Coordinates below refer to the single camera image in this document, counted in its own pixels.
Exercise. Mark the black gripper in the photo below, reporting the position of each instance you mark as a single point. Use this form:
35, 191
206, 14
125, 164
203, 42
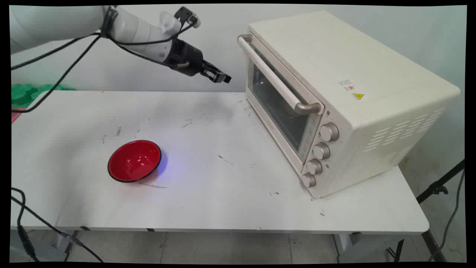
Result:
186, 57

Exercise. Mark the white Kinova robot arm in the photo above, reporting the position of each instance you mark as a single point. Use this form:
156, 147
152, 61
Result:
48, 22

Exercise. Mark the red bowl with black rim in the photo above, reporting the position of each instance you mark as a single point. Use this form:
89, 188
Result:
134, 161

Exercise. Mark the silver oven knob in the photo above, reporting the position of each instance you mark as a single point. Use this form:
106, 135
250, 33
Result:
321, 150
308, 180
314, 166
330, 131

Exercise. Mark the cream toaster oven body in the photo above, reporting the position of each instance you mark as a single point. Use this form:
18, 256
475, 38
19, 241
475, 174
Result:
372, 93

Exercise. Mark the green plastic object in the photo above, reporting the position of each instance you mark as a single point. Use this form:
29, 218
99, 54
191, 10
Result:
26, 93

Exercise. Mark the pink flat object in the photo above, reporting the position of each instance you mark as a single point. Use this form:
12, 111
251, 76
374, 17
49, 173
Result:
16, 114

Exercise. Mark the black tripod stand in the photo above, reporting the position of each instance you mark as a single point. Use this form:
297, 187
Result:
438, 186

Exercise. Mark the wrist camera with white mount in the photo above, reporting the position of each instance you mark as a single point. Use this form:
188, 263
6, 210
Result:
186, 15

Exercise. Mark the white table frame bracket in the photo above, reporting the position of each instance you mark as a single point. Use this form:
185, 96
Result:
357, 245

